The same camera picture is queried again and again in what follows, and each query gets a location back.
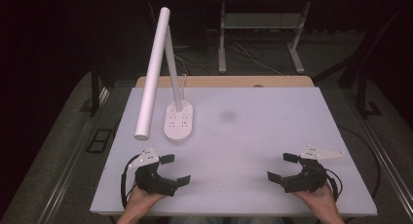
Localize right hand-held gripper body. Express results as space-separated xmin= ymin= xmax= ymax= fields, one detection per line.
xmin=282 ymin=144 xmax=346 ymax=194

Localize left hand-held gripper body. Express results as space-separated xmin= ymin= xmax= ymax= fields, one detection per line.
xmin=129 ymin=147 xmax=179 ymax=198

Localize grey metal desk frame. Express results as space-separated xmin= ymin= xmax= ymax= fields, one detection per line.
xmin=217 ymin=1 xmax=313 ymax=75

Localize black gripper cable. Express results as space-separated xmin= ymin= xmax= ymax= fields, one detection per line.
xmin=120 ymin=153 xmax=141 ymax=209
xmin=324 ymin=168 xmax=344 ymax=203

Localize wooden table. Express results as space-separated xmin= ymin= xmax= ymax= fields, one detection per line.
xmin=134 ymin=75 xmax=316 ymax=89

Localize black floor frame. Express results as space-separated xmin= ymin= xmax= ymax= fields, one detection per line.
xmin=85 ymin=128 xmax=114 ymax=154

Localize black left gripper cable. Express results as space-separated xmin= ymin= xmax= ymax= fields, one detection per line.
xmin=120 ymin=153 xmax=141 ymax=209

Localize person's left hand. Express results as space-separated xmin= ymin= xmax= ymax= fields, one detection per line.
xmin=125 ymin=183 xmax=168 ymax=212

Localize white desk lamp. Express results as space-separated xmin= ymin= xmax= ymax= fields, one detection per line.
xmin=133 ymin=7 xmax=194 ymax=144

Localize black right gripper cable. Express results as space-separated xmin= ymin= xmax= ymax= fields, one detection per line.
xmin=324 ymin=168 xmax=344 ymax=203

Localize white table board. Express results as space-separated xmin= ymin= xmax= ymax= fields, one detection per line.
xmin=90 ymin=86 xmax=378 ymax=217

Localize black floor cable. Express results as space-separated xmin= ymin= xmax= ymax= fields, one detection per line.
xmin=336 ymin=125 xmax=382 ymax=201

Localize person's right hand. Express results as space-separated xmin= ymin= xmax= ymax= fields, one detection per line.
xmin=292 ymin=180 xmax=339 ymax=214

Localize white lamp cable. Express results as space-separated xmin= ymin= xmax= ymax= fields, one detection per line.
xmin=179 ymin=73 xmax=188 ymax=102

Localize black metal stand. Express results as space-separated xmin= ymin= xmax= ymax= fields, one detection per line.
xmin=79 ymin=52 xmax=110 ymax=118
xmin=311 ymin=3 xmax=413 ymax=120

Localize cables on floor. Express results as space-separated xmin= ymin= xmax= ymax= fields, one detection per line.
xmin=173 ymin=28 xmax=286 ymax=76

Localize metal floor rail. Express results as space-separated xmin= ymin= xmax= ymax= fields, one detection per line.
xmin=353 ymin=113 xmax=413 ymax=215
xmin=38 ymin=87 xmax=111 ymax=224

